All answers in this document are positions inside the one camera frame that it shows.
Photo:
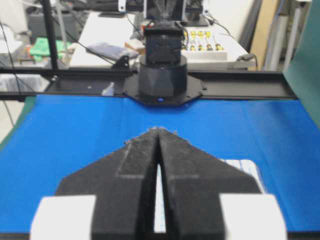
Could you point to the screwdriver set in tray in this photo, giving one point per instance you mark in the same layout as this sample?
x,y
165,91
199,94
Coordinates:
x,y
203,44

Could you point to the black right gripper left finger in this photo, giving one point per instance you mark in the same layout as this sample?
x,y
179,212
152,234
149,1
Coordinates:
x,y
109,199

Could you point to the blue table mat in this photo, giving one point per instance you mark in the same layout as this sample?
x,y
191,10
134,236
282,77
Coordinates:
x,y
57,135

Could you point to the black aluminium frame rail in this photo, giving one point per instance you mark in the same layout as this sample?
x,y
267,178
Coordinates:
x,y
207,85

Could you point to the green plastic object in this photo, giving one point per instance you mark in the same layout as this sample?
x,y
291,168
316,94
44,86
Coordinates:
x,y
41,49

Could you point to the green backdrop sheet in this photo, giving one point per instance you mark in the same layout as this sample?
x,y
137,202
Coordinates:
x,y
303,73

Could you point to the black vertical frame post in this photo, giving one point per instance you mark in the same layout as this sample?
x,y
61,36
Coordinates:
x,y
50,31

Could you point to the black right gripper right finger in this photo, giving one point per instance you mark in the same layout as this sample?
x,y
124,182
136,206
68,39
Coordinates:
x,y
208,199

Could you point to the blue white striped towel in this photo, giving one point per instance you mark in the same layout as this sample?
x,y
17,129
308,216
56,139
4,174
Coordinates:
x,y
244,165

